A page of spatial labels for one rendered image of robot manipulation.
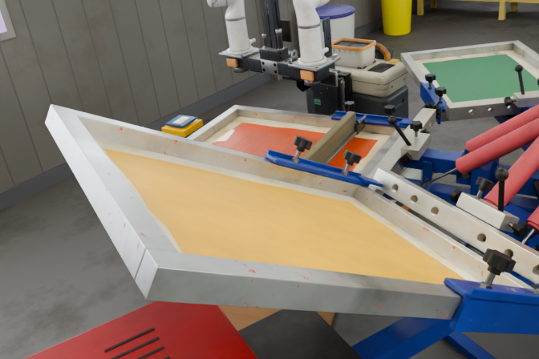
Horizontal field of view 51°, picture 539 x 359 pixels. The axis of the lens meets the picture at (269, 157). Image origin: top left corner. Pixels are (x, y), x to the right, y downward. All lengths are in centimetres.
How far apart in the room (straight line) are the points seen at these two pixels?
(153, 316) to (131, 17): 363
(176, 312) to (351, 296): 56
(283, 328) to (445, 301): 57
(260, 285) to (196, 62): 451
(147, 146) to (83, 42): 335
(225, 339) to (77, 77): 349
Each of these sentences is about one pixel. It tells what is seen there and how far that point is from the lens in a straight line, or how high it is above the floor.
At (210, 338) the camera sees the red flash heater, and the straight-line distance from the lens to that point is 113.
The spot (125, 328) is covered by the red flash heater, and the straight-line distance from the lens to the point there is 121.
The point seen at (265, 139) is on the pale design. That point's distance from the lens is 220.
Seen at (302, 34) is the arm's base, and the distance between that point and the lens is 238.
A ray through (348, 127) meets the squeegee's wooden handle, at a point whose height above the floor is 103.
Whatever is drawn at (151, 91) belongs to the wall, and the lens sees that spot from 481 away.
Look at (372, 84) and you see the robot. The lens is 293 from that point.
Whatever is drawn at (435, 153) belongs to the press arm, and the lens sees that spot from 183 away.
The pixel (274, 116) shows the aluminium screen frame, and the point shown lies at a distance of 235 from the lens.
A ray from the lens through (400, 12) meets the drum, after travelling 684.
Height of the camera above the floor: 188
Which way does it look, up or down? 27 degrees down
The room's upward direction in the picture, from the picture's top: 8 degrees counter-clockwise
